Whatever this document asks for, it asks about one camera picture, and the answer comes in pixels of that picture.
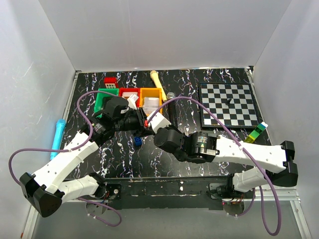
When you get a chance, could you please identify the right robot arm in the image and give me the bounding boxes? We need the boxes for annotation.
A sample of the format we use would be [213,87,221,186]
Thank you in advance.
[154,126,299,198]

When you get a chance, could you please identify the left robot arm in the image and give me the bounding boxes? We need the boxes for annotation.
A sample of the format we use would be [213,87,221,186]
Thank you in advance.
[19,94,144,218]

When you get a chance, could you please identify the orange cards in red bin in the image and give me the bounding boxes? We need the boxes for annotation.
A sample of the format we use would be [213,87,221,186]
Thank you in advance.
[122,92,138,99]

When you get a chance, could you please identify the white cards in yellow bin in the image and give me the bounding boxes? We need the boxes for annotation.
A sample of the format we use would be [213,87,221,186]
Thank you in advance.
[143,97,160,114]

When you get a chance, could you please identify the green plastic bin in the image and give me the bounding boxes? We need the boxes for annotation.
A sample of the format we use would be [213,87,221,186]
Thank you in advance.
[94,88,119,118]

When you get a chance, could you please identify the red plastic bin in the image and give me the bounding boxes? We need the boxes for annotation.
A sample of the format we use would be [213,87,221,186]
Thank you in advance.
[119,88,140,99]

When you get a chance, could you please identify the blue toy brick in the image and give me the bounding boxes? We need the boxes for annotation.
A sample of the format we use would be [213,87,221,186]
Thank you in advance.
[134,137,143,147]

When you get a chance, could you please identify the black microphone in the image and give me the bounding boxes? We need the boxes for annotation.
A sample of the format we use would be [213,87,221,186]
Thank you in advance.
[166,92,178,127]

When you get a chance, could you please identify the yellow plastic bin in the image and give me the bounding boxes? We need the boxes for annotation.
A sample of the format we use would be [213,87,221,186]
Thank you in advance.
[139,88,162,116]

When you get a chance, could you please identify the beige wooden microphone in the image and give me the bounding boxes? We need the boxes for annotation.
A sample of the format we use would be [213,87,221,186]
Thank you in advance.
[150,70,167,103]

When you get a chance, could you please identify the light blue toy microphone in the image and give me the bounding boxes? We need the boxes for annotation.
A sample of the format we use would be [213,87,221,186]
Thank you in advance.
[50,119,66,160]

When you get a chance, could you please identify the black white chessboard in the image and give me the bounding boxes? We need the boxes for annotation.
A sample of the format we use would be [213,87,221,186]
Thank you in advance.
[198,83,260,128]

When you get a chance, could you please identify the yellow green brick stack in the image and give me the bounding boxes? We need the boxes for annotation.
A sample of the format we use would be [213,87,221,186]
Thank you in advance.
[244,122,268,143]

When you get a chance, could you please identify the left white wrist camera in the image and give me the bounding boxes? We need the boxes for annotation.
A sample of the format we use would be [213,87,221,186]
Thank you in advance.
[127,94,139,110]

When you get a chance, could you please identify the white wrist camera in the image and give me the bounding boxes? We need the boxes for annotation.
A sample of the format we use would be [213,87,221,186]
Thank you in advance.
[127,94,139,110]
[147,111,171,134]

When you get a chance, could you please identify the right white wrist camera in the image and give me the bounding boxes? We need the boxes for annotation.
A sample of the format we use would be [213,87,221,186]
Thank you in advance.
[147,111,171,134]

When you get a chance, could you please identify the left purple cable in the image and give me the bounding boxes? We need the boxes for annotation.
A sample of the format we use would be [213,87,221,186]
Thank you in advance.
[8,91,123,227]

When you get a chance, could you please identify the purple cable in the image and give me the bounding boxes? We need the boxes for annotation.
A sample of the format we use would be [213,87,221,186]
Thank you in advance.
[147,96,282,237]
[8,91,123,227]

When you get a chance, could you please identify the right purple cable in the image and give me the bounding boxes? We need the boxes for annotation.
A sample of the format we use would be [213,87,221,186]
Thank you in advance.
[147,96,282,237]

